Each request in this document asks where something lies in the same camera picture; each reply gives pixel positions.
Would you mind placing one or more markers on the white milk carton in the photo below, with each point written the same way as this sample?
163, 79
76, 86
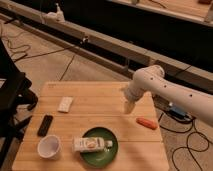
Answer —
91, 144

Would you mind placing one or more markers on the blue power box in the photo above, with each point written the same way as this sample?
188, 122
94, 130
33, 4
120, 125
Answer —
177, 112

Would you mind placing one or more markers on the orange carrot toy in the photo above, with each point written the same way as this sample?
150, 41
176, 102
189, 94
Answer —
147, 123

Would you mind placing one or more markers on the white paper cup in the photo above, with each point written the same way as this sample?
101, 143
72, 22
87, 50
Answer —
49, 147

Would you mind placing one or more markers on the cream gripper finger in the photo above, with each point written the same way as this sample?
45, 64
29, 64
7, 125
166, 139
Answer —
128, 107

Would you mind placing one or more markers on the white object on rail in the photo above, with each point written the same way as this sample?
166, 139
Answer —
58, 15

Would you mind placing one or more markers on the white sponge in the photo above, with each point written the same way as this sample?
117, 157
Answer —
65, 104

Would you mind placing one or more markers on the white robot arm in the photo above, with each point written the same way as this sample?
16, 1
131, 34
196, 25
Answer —
197, 103

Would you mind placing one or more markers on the metal rail beam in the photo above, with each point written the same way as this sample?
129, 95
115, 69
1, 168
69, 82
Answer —
127, 36

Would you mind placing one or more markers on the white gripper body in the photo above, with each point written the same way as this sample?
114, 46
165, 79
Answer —
132, 95

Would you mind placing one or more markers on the black chair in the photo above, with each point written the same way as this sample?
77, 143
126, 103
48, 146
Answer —
14, 91

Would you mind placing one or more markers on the green plate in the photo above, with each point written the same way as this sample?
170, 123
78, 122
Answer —
102, 158

